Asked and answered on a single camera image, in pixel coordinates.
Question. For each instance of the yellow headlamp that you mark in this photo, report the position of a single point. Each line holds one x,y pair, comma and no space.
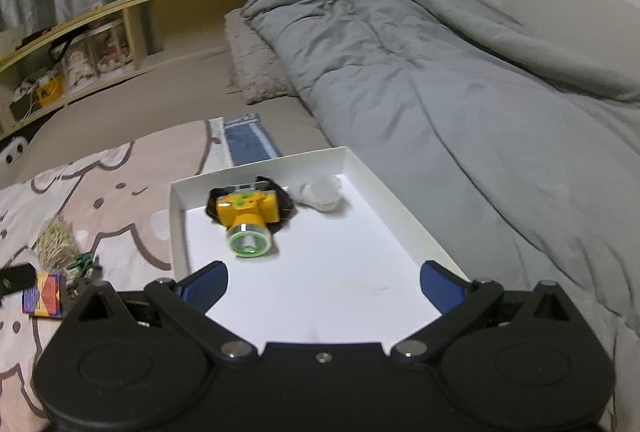
247,209

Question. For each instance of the clear crumpled plastic bag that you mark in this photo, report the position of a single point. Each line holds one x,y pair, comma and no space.
320,194

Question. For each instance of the dark small box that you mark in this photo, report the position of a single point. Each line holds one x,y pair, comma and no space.
22,106

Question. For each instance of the yellow gadget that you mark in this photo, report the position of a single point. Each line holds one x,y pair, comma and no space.
51,91

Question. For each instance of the white plastic bin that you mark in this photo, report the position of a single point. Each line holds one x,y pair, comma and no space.
325,272

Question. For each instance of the small colourful box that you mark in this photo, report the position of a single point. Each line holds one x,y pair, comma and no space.
45,296

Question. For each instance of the beige fuzzy pillow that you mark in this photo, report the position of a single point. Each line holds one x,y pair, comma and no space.
255,62

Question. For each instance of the grey duvet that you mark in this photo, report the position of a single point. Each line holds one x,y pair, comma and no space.
425,87

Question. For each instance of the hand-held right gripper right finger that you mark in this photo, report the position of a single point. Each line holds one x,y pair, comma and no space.
441,288

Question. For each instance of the taupe bed sheet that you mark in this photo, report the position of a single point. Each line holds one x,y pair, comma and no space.
150,102

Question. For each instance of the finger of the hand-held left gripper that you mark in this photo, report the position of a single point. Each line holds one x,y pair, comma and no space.
16,279

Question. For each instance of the green toy figure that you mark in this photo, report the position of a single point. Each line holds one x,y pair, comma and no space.
82,266

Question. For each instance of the bear printed blanket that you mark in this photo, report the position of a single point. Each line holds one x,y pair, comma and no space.
125,192

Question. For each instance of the clear container with figurine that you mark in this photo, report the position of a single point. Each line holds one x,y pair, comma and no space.
114,48
80,64

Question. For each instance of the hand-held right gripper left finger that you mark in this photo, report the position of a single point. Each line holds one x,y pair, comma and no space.
204,286

